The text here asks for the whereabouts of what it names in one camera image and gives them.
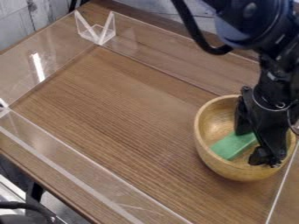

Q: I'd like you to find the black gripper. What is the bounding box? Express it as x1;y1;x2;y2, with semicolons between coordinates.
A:
234;86;288;168

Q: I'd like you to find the green rectangular block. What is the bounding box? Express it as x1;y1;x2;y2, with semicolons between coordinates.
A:
210;132;258;161

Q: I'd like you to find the brown wooden bowl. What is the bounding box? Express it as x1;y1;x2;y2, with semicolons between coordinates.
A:
194;94;296;182

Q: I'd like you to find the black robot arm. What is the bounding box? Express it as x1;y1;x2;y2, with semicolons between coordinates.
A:
203;0;299;167

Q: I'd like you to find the black metal table leg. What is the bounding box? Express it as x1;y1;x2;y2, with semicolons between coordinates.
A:
27;182;44;202

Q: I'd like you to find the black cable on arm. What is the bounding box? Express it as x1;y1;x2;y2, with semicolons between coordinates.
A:
169;0;235;56

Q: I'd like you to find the clear acrylic corner bracket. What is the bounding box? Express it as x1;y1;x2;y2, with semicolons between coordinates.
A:
73;10;116;46

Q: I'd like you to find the clear acrylic barrier wall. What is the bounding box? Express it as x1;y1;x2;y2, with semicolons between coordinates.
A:
0;8;299;224

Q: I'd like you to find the black cable lower left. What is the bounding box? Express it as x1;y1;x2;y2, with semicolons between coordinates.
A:
0;200;60;224

